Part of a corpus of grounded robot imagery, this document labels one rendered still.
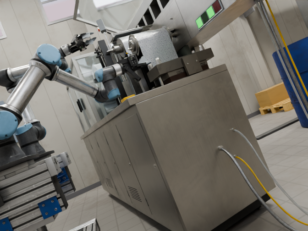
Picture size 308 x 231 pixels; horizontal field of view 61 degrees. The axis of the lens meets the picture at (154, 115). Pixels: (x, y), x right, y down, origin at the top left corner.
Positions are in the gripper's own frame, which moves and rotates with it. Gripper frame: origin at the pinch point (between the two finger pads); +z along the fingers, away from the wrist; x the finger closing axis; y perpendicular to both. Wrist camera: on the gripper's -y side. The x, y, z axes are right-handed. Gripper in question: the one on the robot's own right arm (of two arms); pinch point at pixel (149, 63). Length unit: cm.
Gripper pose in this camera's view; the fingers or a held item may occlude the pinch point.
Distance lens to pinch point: 170.9
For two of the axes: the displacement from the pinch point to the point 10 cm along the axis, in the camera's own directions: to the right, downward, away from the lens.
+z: 8.5, -3.5, 3.9
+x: -3.5, 1.5, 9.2
